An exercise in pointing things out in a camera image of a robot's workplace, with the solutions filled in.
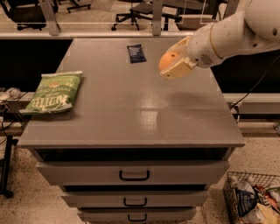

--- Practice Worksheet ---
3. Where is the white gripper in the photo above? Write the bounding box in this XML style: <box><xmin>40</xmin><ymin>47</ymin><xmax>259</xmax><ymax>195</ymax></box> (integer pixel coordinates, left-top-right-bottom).
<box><xmin>160</xmin><ymin>23</ymin><xmax>222</xmax><ymax>80</ymax></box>

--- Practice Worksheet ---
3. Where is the orange fruit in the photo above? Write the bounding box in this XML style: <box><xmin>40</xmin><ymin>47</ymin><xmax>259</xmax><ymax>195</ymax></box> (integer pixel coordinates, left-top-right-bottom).
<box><xmin>158</xmin><ymin>52</ymin><xmax>179</xmax><ymax>71</ymax></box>

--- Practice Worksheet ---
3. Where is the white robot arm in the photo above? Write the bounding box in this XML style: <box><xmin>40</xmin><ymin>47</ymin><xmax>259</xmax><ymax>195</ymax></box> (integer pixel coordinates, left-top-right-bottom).
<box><xmin>159</xmin><ymin>0</ymin><xmax>280</xmax><ymax>80</ymax></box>

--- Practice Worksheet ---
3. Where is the blue rxbar blueberry wrapper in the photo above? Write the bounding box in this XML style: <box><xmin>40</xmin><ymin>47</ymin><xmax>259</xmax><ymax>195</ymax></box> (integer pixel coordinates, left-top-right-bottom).
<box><xmin>127</xmin><ymin>44</ymin><xmax>146</xmax><ymax>63</ymax></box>

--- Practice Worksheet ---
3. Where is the black office chair centre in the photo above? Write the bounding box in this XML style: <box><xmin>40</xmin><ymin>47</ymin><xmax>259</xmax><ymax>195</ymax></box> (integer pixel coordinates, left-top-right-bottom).
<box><xmin>111</xmin><ymin>0</ymin><xmax>182</xmax><ymax>35</ymax></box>

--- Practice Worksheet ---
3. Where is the black office chair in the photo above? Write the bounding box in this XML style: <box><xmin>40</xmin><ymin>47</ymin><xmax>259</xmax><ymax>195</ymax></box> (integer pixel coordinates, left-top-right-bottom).
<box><xmin>111</xmin><ymin>0</ymin><xmax>182</xmax><ymax>35</ymax></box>
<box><xmin>0</xmin><ymin>0</ymin><xmax>46</xmax><ymax>31</ymax></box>

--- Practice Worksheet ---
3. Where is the grey drawer cabinet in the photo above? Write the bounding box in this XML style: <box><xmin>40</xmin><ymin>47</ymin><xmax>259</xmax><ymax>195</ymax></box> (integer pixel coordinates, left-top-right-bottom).
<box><xmin>17</xmin><ymin>37</ymin><xmax>245</xmax><ymax>224</ymax></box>

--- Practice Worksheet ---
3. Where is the green kettle chips bag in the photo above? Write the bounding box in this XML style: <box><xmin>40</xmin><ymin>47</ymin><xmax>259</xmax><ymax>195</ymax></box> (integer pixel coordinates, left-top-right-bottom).
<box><xmin>20</xmin><ymin>71</ymin><xmax>82</xmax><ymax>115</ymax></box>

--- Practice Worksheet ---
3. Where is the black office chair left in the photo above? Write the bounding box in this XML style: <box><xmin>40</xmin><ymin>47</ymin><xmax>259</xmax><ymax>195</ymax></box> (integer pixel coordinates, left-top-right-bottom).
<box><xmin>0</xmin><ymin>0</ymin><xmax>46</xmax><ymax>31</ymax></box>

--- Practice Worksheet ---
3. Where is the top grey drawer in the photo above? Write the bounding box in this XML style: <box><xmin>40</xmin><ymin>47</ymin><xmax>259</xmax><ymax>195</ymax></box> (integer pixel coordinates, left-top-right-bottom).
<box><xmin>36</xmin><ymin>160</ymin><xmax>229</xmax><ymax>186</ymax></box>

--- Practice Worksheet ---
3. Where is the grey drawer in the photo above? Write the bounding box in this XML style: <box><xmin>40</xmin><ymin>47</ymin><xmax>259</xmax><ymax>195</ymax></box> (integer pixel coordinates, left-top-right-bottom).
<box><xmin>78</xmin><ymin>207</ymin><xmax>196</xmax><ymax>222</ymax></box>
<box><xmin>61</xmin><ymin>191</ymin><xmax>208</xmax><ymax>208</ymax></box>
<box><xmin>36</xmin><ymin>160</ymin><xmax>229</xmax><ymax>186</ymax></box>

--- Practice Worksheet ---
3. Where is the crumpled plastic on shelf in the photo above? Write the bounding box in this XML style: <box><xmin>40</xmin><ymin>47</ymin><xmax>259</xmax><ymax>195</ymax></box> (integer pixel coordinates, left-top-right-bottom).
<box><xmin>6</xmin><ymin>87</ymin><xmax>21</xmax><ymax>100</ymax></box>

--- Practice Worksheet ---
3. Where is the bottom grey drawer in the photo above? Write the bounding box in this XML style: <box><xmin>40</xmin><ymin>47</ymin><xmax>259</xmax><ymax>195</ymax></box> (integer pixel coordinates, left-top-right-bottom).
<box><xmin>78</xmin><ymin>207</ymin><xmax>196</xmax><ymax>222</ymax></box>

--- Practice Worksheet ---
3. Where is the middle grey drawer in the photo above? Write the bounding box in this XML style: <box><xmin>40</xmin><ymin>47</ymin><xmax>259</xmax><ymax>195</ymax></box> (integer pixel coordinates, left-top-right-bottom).
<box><xmin>61</xmin><ymin>191</ymin><xmax>208</xmax><ymax>208</ymax></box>

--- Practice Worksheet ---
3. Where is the black stand at left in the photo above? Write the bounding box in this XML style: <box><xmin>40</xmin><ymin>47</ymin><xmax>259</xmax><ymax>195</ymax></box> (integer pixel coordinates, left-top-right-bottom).
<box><xmin>0</xmin><ymin>136</ymin><xmax>18</xmax><ymax>199</ymax></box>

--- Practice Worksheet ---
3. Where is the black power cable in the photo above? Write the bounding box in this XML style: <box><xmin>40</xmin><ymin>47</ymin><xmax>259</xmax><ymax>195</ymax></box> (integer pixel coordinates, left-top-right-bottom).
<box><xmin>228</xmin><ymin>55</ymin><xmax>280</xmax><ymax>123</ymax></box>

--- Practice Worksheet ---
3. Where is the wire basket of snacks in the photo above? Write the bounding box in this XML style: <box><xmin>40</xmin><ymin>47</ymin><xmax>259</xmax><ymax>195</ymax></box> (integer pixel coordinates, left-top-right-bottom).
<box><xmin>223</xmin><ymin>171</ymin><xmax>280</xmax><ymax>224</ymax></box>

